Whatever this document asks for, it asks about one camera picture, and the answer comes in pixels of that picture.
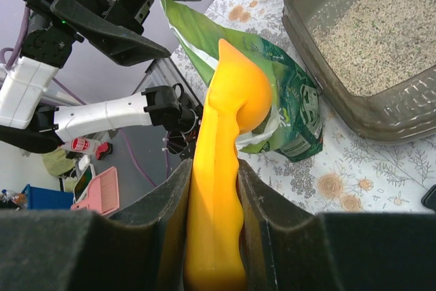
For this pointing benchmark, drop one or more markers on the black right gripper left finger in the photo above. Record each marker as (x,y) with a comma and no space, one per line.
(140,247)

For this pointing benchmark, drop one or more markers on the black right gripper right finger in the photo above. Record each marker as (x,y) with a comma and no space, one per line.
(287,248)

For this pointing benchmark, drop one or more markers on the green litter bag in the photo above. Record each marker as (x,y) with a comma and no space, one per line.
(293,127)

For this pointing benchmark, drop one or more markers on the yellow plastic litter scoop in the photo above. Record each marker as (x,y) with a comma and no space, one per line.
(239,98)

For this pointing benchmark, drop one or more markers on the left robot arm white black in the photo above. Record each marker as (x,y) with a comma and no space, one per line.
(48,31)

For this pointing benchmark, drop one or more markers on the grey litter box tray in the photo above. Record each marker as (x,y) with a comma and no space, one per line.
(401,113)

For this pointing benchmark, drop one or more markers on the cat litter granules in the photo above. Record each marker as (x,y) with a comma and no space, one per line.
(377,44)

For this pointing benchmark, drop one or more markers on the pink dustpan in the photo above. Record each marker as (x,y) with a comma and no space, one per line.
(102,194)

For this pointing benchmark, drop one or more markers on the white red label bottle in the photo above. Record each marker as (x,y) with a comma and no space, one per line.
(82,145)

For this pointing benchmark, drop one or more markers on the blue storage bin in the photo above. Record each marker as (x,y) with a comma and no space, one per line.
(47,199)

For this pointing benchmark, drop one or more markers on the black T-shaped plastic piece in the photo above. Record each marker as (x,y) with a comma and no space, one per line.
(429,199)

